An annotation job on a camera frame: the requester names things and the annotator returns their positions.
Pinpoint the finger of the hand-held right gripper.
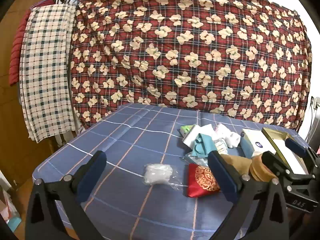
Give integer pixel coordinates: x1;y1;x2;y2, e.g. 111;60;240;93
284;138;319;171
261;151;316;188

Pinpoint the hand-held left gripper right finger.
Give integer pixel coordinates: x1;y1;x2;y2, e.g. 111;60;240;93
207;151;288;240

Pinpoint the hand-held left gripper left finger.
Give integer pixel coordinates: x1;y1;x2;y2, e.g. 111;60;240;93
25;150;108;240

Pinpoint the red gold embroidered pouch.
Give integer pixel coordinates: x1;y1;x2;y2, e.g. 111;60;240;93
187;163;222;198

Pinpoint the gold rectangular tin box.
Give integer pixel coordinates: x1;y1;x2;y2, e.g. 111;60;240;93
262;127;310;176

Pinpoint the cotton swab pack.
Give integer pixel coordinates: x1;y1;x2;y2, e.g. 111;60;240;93
214;139;229;155

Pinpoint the teal cloth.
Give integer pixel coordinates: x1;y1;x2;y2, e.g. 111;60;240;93
191;133;216;160

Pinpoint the clear bag of white cotton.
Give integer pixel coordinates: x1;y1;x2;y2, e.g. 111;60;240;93
143;163;186;193

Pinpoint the tan cloth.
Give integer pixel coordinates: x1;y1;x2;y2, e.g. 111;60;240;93
221;154;252;178

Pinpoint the dotted tissue pack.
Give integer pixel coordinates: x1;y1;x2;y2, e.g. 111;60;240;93
241;129;277;160

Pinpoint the blue plaid sheet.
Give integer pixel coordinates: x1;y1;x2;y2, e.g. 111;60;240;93
32;102;308;240

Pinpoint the pink white box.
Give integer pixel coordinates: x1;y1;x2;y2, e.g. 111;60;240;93
0;185;22;233

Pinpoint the wooden door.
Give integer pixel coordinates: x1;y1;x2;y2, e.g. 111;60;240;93
0;0;62;188

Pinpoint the cream green checked cloth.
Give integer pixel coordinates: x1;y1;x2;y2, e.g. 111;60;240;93
19;4;77;143

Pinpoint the red plaid bear print blanket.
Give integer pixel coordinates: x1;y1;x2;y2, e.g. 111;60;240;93
67;0;313;131

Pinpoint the red quilted jacket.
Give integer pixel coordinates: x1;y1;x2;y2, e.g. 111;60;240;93
9;10;32;86

